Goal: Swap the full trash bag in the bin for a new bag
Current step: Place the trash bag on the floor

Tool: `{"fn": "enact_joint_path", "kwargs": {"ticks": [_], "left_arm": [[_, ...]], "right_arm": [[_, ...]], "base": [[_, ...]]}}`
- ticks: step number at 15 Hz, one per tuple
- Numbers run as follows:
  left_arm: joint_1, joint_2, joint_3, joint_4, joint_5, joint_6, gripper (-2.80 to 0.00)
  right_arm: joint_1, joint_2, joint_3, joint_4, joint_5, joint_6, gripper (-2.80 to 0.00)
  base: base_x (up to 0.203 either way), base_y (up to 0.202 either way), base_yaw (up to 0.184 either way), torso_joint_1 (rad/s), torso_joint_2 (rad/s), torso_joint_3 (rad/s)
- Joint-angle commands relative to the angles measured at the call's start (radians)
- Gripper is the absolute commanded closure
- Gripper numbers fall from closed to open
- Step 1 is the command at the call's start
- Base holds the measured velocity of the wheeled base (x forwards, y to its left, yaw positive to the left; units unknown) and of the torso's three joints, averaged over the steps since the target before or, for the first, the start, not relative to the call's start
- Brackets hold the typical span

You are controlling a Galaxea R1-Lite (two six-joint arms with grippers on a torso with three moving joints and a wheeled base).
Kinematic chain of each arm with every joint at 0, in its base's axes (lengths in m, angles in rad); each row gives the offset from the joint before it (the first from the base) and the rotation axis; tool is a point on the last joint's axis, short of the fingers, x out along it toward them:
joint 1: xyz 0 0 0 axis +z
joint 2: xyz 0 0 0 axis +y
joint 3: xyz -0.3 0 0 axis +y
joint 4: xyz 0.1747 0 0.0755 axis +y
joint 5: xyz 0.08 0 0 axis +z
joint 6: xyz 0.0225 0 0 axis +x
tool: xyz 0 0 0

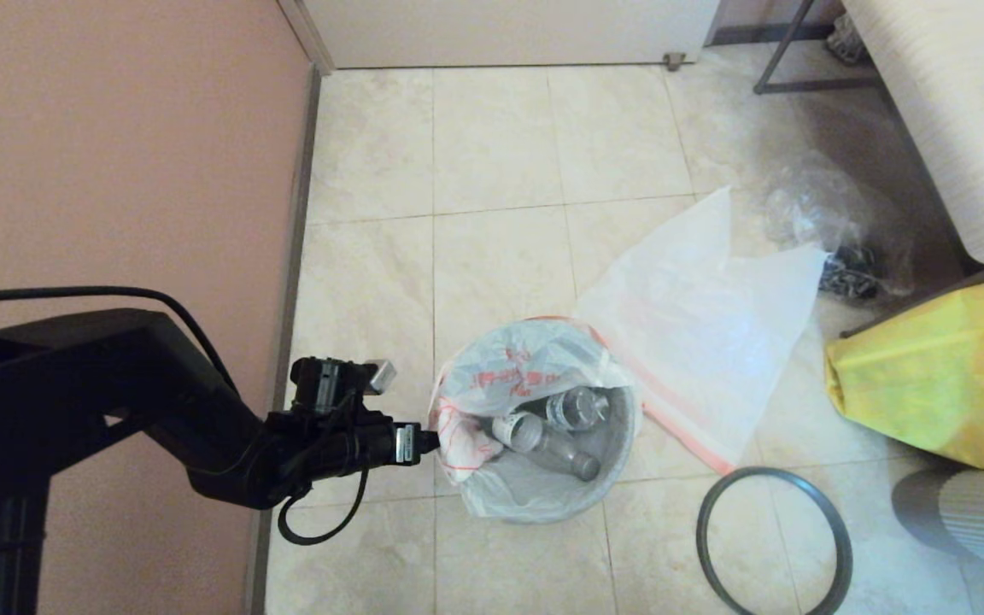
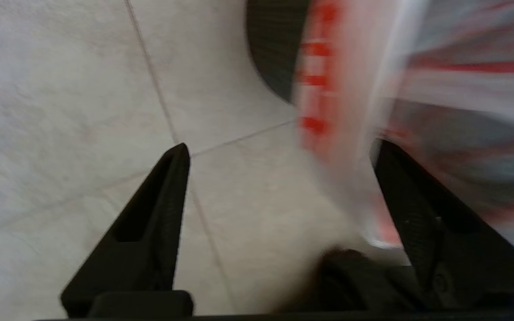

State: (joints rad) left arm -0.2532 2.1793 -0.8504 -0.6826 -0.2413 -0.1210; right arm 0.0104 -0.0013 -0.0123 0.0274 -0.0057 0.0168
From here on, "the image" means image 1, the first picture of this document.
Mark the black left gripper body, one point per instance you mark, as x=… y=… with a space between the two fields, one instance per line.
x=364 y=444

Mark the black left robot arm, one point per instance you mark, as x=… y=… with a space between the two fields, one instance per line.
x=73 y=367

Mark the yellow fabric bag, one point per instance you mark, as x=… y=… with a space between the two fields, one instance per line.
x=928 y=376

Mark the white door frame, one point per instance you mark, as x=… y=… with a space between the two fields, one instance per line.
x=308 y=38

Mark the white door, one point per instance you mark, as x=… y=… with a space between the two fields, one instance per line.
x=500 y=26

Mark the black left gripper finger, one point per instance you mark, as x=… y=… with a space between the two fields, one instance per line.
x=430 y=442

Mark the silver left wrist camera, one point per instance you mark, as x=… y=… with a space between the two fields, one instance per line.
x=377 y=377

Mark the black round trash bin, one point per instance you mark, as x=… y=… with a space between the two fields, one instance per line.
x=622 y=427

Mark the black crumpled item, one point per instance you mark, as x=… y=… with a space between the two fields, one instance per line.
x=846 y=273

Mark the white red-printed trash bag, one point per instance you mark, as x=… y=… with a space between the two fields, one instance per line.
x=500 y=359

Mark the small metal door stop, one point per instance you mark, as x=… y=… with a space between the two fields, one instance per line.
x=674 y=60

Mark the clear plastic bottle dark label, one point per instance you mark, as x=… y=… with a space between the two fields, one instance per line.
x=577 y=408

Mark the grey cloth bundle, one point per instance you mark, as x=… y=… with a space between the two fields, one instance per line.
x=844 y=41

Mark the white ribbed table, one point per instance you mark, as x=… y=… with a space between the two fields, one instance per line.
x=970 y=102

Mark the clear plastic bottle white label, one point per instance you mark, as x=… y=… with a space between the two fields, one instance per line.
x=543 y=444

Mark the crumpled clear plastic bag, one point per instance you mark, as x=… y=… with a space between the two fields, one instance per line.
x=808 y=205

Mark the dark metal table frame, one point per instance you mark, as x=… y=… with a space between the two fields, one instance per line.
x=817 y=85

